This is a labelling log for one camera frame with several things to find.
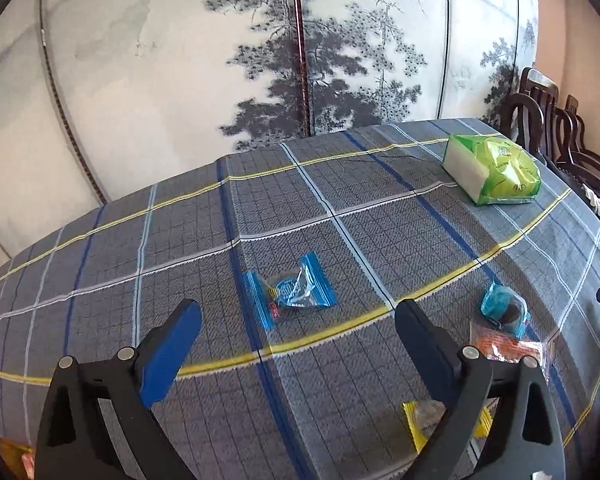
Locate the clear packet of orange snacks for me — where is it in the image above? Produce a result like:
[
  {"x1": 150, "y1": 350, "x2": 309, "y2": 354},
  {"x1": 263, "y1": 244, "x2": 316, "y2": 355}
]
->
[{"x1": 469, "y1": 321, "x2": 556, "y2": 382}]

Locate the grey checked tablecloth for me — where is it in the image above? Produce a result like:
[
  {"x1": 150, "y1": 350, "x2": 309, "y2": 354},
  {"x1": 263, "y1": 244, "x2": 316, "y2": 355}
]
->
[{"x1": 0, "y1": 117, "x2": 600, "y2": 480}]

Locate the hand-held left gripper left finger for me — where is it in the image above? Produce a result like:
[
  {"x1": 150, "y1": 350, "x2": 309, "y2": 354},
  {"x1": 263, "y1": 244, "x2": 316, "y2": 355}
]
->
[{"x1": 34, "y1": 299, "x2": 203, "y2": 480}]

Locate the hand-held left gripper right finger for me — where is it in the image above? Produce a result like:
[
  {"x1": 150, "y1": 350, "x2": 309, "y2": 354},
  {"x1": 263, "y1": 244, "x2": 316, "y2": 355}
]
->
[{"x1": 394, "y1": 299, "x2": 567, "y2": 480}]

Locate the green tissue pack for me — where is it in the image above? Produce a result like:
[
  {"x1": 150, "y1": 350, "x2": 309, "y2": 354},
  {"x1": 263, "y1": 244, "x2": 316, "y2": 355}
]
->
[{"x1": 441, "y1": 133, "x2": 542, "y2": 206}]

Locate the blue candy packet red label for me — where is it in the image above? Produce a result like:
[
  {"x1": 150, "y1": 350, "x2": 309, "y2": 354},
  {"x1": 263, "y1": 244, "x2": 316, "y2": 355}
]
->
[{"x1": 242, "y1": 252, "x2": 338, "y2": 331}]

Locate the painted folding screen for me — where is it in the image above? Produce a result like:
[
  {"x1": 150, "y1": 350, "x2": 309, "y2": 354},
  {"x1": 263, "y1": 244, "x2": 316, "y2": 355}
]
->
[{"x1": 0, "y1": 0, "x2": 541, "y2": 281}]

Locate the blue cookie packet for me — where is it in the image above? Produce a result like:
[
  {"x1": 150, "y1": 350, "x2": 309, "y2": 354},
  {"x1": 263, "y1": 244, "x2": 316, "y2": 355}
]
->
[{"x1": 479, "y1": 281, "x2": 531, "y2": 338}]

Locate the yellow wrapped snack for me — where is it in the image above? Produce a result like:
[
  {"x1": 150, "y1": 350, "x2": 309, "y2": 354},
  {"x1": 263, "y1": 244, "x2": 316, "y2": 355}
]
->
[{"x1": 401, "y1": 400, "x2": 493, "y2": 453}]

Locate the orange snack packet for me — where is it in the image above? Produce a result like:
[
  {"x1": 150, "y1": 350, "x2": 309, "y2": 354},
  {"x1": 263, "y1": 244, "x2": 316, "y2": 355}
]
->
[{"x1": 0, "y1": 437, "x2": 36, "y2": 478}]

